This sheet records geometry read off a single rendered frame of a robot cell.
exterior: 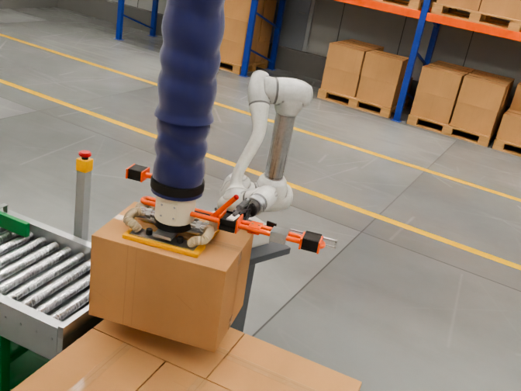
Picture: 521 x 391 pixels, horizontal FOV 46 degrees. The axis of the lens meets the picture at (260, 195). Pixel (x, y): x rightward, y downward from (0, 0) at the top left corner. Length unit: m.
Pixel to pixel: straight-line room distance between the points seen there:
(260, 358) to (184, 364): 0.36
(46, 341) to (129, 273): 0.56
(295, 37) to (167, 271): 9.19
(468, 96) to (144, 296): 7.30
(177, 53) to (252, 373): 1.41
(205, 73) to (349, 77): 7.54
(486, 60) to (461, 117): 1.46
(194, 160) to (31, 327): 1.12
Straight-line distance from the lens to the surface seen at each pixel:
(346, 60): 9.83
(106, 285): 2.77
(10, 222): 3.75
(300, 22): 11.45
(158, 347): 2.92
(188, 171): 2.51
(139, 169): 2.98
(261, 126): 2.97
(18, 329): 3.12
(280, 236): 2.54
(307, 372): 2.94
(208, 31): 2.36
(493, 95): 9.34
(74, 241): 3.60
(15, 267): 3.47
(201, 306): 2.62
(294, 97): 3.07
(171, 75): 2.40
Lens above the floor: 2.35
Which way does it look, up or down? 23 degrees down
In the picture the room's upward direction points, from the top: 10 degrees clockwise
